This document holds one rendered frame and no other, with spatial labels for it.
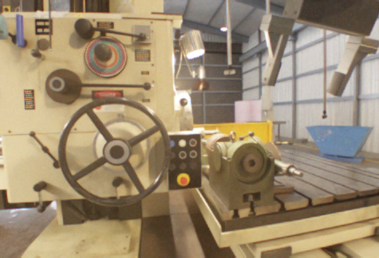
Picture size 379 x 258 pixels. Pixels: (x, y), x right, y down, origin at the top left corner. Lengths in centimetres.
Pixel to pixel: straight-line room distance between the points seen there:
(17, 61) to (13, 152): 39
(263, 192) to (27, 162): 106
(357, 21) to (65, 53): 96
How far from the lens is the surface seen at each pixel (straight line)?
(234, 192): 95
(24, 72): 108
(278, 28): 34
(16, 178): 114
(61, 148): 76
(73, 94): 97
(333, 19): 38
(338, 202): 133
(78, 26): 98
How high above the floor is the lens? 144
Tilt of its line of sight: 4 degrees down
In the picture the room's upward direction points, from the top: 1 degrees counter-clockwise
